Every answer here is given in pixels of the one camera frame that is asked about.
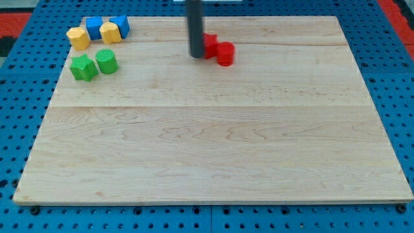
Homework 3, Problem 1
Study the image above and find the blue triangle block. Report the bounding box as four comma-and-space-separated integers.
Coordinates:
109, 15, 131, 39

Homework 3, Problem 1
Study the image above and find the red cylinder block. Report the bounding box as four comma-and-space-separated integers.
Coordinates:
216, 41, 235, 67

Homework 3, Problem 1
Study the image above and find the light wooden board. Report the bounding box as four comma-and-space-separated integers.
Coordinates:
14, 16, 413, 206

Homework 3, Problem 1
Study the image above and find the green cylinder block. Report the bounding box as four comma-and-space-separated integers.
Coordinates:
95, 49, 119, 74

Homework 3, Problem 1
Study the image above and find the red star block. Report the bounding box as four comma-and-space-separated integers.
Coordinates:
203, 33, 218, 59

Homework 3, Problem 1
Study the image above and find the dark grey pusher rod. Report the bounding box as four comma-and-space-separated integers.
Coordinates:
185, 0, 204, 58

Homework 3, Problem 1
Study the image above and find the yellow heart block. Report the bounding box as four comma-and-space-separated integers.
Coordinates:
99, 22, 122, 45

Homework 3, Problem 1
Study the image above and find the green star block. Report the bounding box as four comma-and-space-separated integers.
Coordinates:
69, 54, 98, 82

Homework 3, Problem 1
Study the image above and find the yellow hexagon block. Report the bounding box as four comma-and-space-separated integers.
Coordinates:
66, 27, 90, 50

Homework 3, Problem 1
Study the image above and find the blue cube block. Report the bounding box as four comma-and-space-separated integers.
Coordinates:
85, 16, 103, 40

